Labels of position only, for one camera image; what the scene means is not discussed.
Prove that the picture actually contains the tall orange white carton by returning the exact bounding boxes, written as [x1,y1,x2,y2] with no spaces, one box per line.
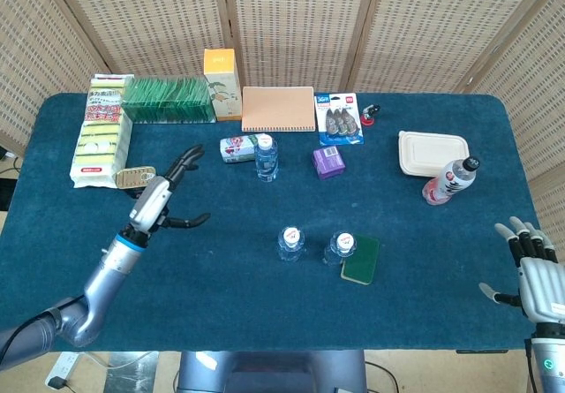
[202,48,243,123]

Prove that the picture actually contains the blue table mat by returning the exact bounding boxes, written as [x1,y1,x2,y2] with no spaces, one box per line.
[0,91,544,353]

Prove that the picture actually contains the white power strip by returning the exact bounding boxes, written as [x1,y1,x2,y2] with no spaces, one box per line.
[45,351,80,389]

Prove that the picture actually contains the gold lid tin can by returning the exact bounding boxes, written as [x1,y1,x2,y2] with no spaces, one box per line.
[113,166,159,200]

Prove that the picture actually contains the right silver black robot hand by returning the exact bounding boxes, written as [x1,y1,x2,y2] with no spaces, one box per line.
[478,215,565,323]

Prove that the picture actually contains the clear box green tea packets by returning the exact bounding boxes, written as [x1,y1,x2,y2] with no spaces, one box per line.
[120,76,217,125]

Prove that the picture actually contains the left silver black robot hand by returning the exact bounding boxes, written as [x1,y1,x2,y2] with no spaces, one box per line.
[127,144,212,236]

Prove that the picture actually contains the pink drink bottle black cap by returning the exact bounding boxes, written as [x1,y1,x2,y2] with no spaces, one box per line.
[422,155,481,207]

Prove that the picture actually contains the black box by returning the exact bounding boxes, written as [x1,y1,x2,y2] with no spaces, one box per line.
[0,178,17,211]

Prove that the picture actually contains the white green tissue pack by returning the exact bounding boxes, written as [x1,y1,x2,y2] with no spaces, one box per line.
[219,132,270,165]

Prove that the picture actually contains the small purple box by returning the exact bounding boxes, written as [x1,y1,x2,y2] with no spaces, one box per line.
[312,145,347,180]

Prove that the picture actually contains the black floor cable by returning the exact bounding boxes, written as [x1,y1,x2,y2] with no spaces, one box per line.
[365,359,401,393]

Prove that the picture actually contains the woven folding screen panel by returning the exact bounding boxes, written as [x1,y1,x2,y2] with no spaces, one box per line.
[458,0,565,253]
[43,0,235,94]
[348,0,560,96]
[0,0,111,158]
[220,0,380,94]

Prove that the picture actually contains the small clear water bottle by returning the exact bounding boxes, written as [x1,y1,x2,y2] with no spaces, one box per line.
[254,133,280,183]
[276,225,307,262]
[321,231,358,268]

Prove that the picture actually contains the orange spiral notebook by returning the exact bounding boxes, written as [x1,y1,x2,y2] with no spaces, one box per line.
[240,86,317,133]

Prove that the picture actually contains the correction tape blister pack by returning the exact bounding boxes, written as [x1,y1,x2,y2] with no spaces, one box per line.
[313,92,365,146]

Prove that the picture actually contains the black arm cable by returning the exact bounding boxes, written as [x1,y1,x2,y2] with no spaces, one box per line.
[524,338,533,393]
[0,295,87,354]

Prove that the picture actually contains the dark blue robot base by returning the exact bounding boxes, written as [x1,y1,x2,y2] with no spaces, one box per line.
[174,349,368,393]

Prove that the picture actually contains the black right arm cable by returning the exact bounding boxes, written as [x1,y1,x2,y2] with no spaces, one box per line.
[524,338,533,393]

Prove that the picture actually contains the silver metal table foot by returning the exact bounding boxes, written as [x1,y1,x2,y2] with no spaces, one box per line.
[105,351,160,393]

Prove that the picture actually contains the white power cable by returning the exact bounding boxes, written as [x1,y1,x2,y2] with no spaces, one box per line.
[79,351,151,370]

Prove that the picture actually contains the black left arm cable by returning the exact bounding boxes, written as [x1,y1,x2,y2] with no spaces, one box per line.
[0,295,87,354]

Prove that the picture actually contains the green scouring sponge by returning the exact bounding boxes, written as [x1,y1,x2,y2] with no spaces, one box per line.
[339,233,380,286]

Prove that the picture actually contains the beige lidded food container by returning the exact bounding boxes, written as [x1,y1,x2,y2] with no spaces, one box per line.
[397,130,471,178]

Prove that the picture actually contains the yellow sponge multipack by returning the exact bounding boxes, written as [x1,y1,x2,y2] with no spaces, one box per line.
[69,73,135,190]

